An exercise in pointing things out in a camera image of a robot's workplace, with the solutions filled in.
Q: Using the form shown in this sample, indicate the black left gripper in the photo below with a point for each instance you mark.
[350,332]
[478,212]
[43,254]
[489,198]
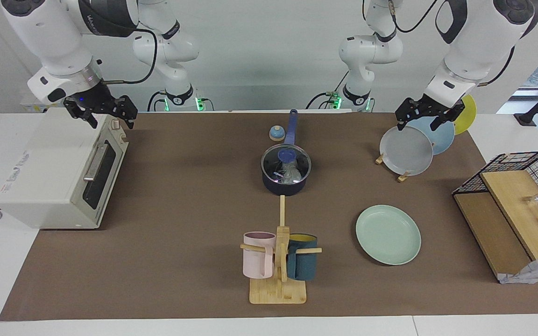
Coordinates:
[425,107]

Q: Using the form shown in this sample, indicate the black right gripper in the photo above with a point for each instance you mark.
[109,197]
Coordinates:
[103,103]

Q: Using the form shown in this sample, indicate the glass lid with blue knob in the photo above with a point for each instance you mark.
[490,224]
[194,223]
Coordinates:
[271,163]

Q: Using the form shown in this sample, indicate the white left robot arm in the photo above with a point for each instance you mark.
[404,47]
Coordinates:
[470,51]

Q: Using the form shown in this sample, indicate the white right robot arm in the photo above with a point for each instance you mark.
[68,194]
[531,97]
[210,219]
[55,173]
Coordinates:
[54,37]

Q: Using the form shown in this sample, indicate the light blue plate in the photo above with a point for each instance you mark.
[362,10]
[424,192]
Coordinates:
[444,137]

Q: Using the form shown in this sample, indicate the grey plate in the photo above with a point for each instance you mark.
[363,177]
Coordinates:
[407,151]

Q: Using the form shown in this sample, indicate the yellow plate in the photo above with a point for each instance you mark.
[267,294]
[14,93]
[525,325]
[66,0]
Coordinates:
[469,116]

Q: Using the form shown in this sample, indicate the wooden plate rack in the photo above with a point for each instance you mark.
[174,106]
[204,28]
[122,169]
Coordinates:
[403,177]

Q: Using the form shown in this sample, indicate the pale green plate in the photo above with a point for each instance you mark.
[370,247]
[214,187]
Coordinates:
[388,235]

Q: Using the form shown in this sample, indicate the cream toaster oven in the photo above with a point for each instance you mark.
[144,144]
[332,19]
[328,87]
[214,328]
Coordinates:
[40,163]

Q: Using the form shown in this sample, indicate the white power strip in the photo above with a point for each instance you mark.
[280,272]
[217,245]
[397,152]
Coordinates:
[28,103]

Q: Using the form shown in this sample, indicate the small blue round timer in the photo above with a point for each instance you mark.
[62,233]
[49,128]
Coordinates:
[276,134]

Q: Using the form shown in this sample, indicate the brown table mat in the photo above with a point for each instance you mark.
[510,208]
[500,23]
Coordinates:
[157,270]

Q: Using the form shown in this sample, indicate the teal mug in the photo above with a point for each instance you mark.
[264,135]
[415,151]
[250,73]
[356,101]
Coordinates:
[302,263]

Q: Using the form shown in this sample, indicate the grey marbled cloth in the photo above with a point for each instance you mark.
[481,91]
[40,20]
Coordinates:
[535,270]

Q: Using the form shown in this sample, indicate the pink mug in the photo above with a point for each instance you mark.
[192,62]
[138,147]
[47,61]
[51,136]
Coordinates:
[257,261]

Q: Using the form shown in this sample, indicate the wooden mug tree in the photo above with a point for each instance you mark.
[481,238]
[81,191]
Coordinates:
[278,291]

